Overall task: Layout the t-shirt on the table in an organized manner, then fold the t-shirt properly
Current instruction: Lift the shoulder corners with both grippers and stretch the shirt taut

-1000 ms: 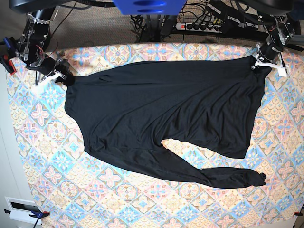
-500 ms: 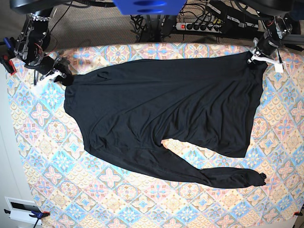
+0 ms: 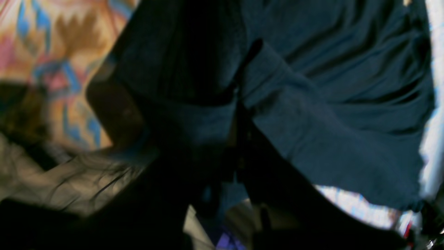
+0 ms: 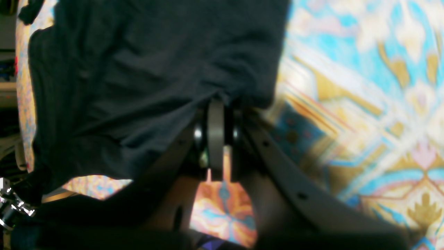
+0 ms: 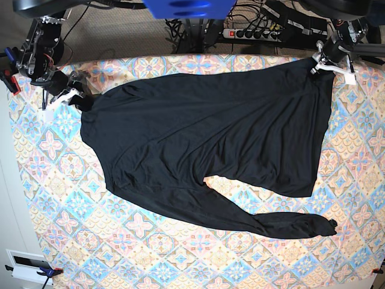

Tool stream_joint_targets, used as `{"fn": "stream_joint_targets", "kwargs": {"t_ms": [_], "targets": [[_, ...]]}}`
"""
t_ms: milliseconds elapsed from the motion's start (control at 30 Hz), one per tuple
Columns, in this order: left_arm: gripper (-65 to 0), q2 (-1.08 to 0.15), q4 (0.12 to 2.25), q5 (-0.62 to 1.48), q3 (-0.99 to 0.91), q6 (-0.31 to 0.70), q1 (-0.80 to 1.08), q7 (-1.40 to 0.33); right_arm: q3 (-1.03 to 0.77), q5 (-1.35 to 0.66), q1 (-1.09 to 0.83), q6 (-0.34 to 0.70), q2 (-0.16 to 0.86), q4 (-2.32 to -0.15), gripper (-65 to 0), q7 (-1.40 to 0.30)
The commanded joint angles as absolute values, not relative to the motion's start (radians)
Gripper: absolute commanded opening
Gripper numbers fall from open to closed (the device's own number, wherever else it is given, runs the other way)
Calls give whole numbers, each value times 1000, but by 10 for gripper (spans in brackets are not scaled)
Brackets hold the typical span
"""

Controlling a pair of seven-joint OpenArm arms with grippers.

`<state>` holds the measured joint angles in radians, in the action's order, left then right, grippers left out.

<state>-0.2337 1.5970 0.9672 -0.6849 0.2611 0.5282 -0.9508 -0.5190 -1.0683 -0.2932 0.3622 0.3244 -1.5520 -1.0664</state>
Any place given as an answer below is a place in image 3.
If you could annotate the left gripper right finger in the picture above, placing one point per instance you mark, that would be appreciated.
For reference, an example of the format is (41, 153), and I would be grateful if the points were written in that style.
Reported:
(289, 213)

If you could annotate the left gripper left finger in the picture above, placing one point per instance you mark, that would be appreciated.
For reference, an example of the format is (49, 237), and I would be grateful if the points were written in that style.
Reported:
(52, 200)

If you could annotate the black t-shirt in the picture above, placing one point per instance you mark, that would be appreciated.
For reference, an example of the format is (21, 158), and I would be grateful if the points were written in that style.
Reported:
(342, 89)

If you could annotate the patterned tablecloth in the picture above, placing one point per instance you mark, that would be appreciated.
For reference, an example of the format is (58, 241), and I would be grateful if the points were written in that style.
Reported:
(52, 50)

